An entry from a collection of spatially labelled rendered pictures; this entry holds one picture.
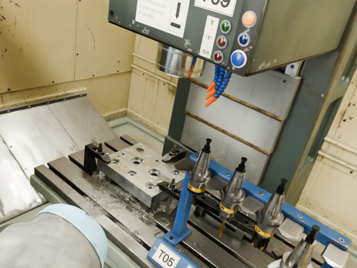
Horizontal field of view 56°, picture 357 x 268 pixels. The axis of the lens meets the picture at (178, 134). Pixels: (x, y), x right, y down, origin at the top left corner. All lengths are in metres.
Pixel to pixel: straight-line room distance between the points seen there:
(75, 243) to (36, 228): 0.06
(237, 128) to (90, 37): 1.07
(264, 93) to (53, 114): 1.20
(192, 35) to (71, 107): 1.44
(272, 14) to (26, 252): 0.58
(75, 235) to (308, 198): 1.61
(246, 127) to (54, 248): 1.16
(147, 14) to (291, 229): 0.63
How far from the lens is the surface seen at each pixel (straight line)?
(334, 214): 1.95
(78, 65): 2.13
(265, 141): 1.47
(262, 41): 0.73
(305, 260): 0.77
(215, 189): 0.92
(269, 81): 1.40
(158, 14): 0.85
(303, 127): 1.44
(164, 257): 1.09
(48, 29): 1.97
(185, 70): 1.00
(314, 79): 1.39
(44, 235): 0.47
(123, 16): 0.94
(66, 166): 1.47
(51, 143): 1.91
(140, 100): 2.44
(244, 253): 1.24
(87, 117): 2.11
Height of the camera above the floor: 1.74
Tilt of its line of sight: 28 degrees down
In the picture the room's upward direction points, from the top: 12 degrees clockwise
